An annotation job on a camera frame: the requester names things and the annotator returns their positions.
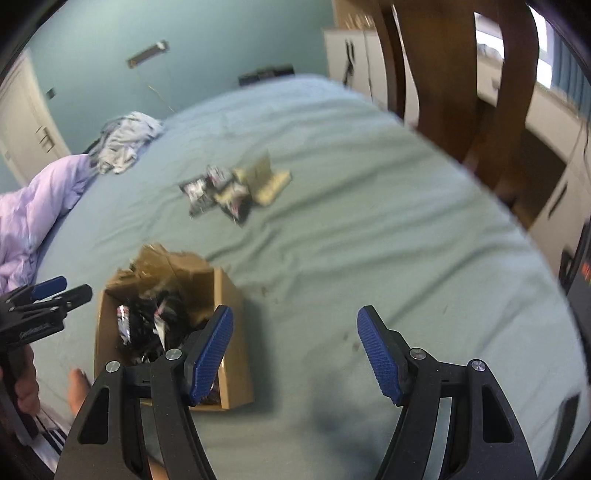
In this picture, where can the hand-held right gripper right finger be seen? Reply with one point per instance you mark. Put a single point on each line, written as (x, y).
(376, 355)

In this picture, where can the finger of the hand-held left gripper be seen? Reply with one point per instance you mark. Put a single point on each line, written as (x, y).
(74, 295)
(48, 286)

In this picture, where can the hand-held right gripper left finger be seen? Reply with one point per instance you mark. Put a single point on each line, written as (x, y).
(210, 355)

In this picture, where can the cardboard box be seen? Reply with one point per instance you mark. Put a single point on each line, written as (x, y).
(231, 295)

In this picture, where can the pile of black-white snack packets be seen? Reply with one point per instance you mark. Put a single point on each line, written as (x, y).
(198, 189)
(138, 323)

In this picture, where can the person's left hand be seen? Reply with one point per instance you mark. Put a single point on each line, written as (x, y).
(28, 392)

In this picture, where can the person's bare leg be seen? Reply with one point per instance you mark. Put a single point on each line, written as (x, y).
(79, 390)

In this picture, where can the purple duvet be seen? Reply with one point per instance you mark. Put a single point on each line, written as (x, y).
(41, 198)

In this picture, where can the dark striped shorts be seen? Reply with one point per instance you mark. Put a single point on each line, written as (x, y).
(51, 438)

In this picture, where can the crumpled grey clothes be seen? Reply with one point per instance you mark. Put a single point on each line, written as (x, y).
(120, 143)

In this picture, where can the cream door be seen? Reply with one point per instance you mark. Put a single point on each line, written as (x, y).
(27, 120)

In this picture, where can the beige snack packet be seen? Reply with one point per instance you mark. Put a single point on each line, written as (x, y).
(277, 183)

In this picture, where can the tan cardboard piece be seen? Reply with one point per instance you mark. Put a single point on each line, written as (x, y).
(256, 173)

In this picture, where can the dark screen device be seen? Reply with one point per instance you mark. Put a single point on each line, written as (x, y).
(579, 277)

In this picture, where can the brown wooden chair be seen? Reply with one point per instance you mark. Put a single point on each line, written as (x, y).
(438, 69)

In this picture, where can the white cabinet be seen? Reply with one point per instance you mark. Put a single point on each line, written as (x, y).
(337, 50)

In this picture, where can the wooden shelf unit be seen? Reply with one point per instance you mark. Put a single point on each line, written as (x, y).
(351, 14)

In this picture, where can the window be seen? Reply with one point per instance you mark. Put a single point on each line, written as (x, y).
(545, 50)

